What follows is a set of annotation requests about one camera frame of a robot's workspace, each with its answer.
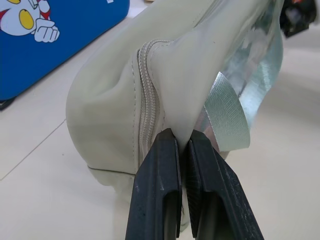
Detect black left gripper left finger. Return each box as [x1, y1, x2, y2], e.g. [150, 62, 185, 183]
[125, 127, 183, 240]

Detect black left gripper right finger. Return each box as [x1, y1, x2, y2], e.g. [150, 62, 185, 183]
[187, 132, 265, 240]

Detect blue cartoon print box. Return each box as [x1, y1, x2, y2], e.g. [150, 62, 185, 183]
[0, 0, 130, 102]

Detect dark object with red accent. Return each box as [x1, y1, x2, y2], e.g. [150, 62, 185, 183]
[277, 0, 320, 39]

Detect pale green zipper pouch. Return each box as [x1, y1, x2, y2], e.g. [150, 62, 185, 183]
[65, 0, 285, 226]

